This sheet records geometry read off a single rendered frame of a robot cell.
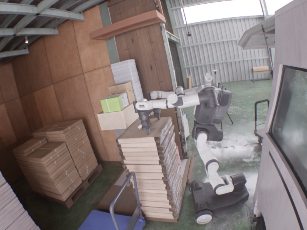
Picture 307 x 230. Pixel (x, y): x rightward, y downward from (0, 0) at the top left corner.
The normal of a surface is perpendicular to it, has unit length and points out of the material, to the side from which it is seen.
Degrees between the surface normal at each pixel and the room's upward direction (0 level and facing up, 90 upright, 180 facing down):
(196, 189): 0
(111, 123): 91
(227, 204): 0
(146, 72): 90
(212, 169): 90
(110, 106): 90
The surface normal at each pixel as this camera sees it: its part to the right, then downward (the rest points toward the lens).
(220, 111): -0.26, 0.26
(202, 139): -0.04, 0.29
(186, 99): -0.28, -0.11
